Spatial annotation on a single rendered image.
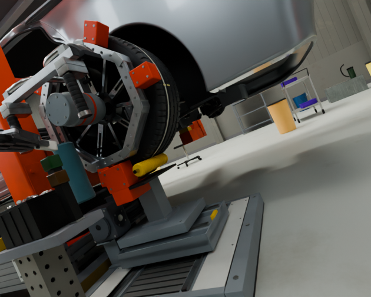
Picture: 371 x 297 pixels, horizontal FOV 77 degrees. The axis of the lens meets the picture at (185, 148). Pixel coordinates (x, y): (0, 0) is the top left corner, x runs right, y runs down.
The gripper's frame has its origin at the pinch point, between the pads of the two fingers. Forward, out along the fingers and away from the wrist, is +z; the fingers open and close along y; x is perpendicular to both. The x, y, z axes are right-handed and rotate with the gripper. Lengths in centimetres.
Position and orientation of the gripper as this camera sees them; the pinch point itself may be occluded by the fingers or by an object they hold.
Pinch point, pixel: (45, 145)
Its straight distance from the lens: 84.2
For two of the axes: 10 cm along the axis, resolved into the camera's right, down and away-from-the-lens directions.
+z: 3.8, 1.0, 9.2
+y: -8.7, 3.7, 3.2
